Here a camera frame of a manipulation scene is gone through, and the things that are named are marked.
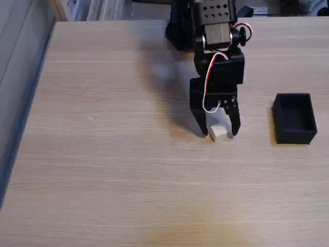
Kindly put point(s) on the white cube block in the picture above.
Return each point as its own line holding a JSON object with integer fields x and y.
{"x": 218, "y": 131}

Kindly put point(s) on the black open box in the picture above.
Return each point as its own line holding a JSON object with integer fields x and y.
{"x": 295, "y": 121}

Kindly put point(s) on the dark blue object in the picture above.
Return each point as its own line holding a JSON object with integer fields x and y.
{"x": 245, "y": 11}

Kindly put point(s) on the black round object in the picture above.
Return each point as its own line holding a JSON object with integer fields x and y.
{"x": 324, "y": 12}

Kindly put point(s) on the light wooden strip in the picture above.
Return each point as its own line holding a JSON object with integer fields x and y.
{"x": 59, "y": 10}

